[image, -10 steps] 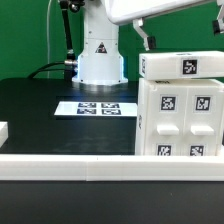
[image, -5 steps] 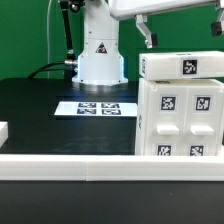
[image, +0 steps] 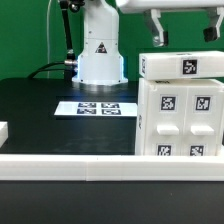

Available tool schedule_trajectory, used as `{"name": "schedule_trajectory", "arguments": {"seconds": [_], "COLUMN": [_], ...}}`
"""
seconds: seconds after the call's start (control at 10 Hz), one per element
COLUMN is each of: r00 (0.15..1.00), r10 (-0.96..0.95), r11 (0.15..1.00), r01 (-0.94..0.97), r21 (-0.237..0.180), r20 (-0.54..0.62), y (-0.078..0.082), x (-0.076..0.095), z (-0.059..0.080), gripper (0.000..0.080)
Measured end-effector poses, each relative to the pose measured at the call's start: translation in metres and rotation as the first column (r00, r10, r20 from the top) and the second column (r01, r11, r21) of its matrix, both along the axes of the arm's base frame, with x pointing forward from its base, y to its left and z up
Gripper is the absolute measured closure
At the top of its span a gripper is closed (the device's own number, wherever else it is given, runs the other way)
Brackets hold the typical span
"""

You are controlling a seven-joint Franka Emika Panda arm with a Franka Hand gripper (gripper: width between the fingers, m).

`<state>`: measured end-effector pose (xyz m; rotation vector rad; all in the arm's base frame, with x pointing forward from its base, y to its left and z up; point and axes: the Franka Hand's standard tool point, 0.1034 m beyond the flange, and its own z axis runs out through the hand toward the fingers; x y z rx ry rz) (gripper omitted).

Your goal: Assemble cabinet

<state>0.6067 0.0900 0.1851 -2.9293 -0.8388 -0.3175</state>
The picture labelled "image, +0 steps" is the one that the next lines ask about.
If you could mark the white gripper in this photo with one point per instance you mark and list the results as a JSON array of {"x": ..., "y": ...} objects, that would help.
[{"x": 152, "y": 15}]

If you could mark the white cabinet top block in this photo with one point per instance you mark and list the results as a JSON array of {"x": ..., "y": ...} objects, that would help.
[{"x": 181, "y": 65}]

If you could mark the white cabinet door panel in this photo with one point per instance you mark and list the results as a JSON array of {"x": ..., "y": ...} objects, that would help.
[
  {"x": 165, "y": 115},
  {"x": 203, "y": 121}
]

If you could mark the white cabinet body box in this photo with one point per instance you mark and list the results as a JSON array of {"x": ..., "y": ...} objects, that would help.
[{"x": 143, "y": 95}]

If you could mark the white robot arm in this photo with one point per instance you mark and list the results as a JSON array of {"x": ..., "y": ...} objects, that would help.
[{"x": 100, "y": 62}]

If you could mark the white fiducial marker sheet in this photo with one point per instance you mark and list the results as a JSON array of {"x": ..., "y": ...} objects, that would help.
[{"x": 101, "y": 109}]

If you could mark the white U-shaped fence frame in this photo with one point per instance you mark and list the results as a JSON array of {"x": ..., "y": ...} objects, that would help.
[{"x": 111, "y": 168}]

